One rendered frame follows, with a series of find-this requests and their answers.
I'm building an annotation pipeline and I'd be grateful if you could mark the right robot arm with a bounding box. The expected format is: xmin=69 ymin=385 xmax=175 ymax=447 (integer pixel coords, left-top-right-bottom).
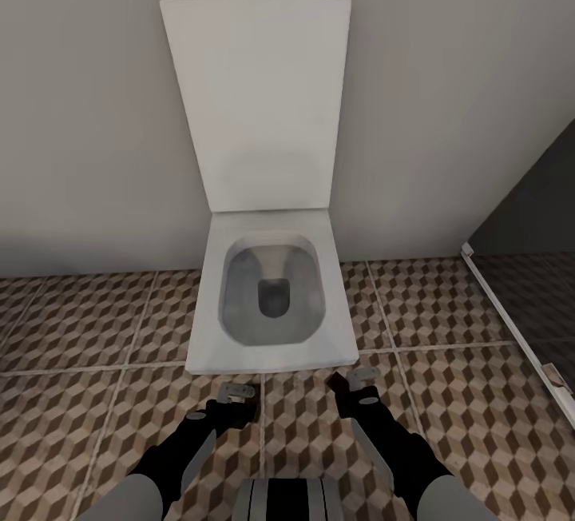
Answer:
xmin=335 ymin=367 xmax=501 ymax=521

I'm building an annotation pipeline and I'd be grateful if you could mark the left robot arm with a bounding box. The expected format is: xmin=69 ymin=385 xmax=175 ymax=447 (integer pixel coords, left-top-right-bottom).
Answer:
xmin=74 ymin=382 xmax=257 ymax=521

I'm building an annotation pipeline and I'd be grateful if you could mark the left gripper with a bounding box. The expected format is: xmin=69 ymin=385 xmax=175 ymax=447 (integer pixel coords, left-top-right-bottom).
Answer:
xmin=205 ymin=400 xmax=257 ymax=434

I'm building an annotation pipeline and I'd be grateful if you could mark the robot trunk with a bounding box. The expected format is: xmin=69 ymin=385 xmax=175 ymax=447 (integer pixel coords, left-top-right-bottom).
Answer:
xmin=232 ymin=479 xmax=343 ymax=521

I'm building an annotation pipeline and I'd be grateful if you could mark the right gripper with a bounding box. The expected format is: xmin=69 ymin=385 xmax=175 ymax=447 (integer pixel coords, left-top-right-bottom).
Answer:
xmin=335 ymin=385 xmax=380 ymax=419

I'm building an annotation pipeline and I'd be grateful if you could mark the mousetrap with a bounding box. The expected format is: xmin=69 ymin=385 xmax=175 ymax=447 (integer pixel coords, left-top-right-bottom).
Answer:
xmin=244 ymin=384 xmax=261 ymax=424
xmin=326 ymin=372 xmax=350 ymax=394

